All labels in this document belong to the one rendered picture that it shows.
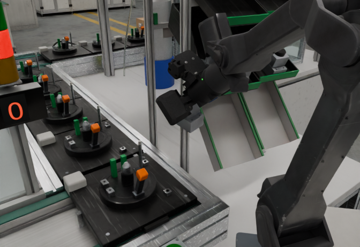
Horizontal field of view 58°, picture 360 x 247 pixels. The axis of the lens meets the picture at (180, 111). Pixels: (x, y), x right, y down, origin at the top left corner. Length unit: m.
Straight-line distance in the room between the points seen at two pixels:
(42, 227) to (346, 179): 0.88
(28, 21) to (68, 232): 7.44
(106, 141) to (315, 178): 0.69
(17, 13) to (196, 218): 7.53
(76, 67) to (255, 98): 1.19
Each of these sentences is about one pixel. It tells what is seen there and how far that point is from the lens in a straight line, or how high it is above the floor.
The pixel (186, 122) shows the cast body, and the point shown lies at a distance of 0.70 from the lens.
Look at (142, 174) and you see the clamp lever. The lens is 0.70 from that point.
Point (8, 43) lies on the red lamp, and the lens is 0.70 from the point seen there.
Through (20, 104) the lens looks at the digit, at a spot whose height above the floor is 1.21.
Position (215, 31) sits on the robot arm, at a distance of 0.59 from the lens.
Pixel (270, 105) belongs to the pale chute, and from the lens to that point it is 1.01.
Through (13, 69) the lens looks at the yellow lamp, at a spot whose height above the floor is 1.28.
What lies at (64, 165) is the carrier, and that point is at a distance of 0.94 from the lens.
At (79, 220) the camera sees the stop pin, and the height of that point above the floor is 0.95.
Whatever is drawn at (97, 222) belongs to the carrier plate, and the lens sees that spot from 0.75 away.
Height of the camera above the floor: 1.49
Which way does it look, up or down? 26 degrees down
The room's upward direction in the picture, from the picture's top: straight up
